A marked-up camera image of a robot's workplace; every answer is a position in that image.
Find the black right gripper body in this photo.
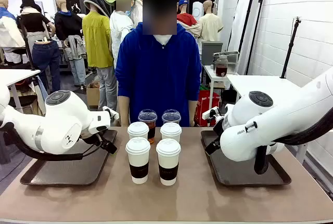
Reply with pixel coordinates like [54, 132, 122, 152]
[213, 120, 226, 140]

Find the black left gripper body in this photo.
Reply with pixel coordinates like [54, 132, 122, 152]
[81, 129, 108, 146]

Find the white paper coffee cup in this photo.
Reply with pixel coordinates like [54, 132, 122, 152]
[125, 137, 151, 185]
[160, 122, 183, 144]
[156, 138, 182, 186]
[127, 121, 150, 141]

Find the clear plastic iced tea cup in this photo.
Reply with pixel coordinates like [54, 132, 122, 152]
[137, 109, 158, 144]
[161, 109, 182, 125]

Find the person's left forearm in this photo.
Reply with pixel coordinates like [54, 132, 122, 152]
[188, 100, 198, 127]

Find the person's right forearm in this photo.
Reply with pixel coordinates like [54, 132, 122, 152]
[117, 96, 131, 127]

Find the dark brown serving tray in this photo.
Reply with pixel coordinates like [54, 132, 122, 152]
[20, 129, 118, 186]
[200, 129, 292, 186]

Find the metal tray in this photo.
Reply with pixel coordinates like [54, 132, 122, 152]
[213, 50, 239, 65]

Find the red bag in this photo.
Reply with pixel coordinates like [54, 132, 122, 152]
[195, 90, 221, 127]

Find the cardboard box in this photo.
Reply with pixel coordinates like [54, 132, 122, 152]
[86, 82, 101, 109]

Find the small white side table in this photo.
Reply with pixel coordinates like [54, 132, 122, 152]
[202, 64, 235, 110]

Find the glass jar with dark liquid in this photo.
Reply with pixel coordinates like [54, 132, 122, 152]
[215, 55, 229, 77]

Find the grey bin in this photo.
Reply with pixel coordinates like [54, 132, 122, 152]
[201, 41, 224, 66]

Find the person in blue hoodie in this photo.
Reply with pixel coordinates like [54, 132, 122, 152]
[114, 0, 202, 127]

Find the dark blue jeans mannequin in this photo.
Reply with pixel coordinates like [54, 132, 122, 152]
[32, 39, 62, 93]

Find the mannequin in yellow shirt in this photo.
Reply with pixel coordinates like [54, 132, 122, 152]
[82, 0, 118, 111]

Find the white desk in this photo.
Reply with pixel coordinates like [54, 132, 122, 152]
[0, 68, 42, 113]

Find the mannequin in cream shirt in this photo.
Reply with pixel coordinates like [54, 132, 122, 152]
[198, 0, 224, 42]

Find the black light stand pole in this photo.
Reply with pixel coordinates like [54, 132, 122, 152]
[244, 0, 261, 75]

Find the black tripod stand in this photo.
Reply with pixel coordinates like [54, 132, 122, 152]
[280, 17, 302, 79]

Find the mannequin in black jacket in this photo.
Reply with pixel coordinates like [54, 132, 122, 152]
[54, 0, 87, 87]

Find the mannequin with blue cap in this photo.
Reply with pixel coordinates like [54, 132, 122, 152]
[176, 0, 201, 38]

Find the mannequin with green checked hat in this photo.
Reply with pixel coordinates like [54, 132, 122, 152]
[104, 0, 139, 69]

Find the mannequin with black hat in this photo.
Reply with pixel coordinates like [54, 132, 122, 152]
[17, 0, 57, 53]

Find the mannequin in white blue clothes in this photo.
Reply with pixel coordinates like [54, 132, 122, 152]
[0, 0, 26, 63]

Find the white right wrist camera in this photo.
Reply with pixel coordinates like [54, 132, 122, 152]
[202, 106, 224, 127]

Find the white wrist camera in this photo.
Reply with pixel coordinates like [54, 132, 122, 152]
[202, 106, 224, 127]
[102, 106, 120, 127]

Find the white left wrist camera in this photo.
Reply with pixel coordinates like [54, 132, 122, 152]
[102, 106, 120, 127]

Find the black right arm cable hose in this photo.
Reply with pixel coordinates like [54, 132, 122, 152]
[253, 104, 333, 175]

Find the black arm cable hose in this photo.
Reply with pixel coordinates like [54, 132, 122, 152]
[253, 104, 333, 175]
[0, 122, 110, 162]

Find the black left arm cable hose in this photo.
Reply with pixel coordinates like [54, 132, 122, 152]
[0, 122, 110, 162]

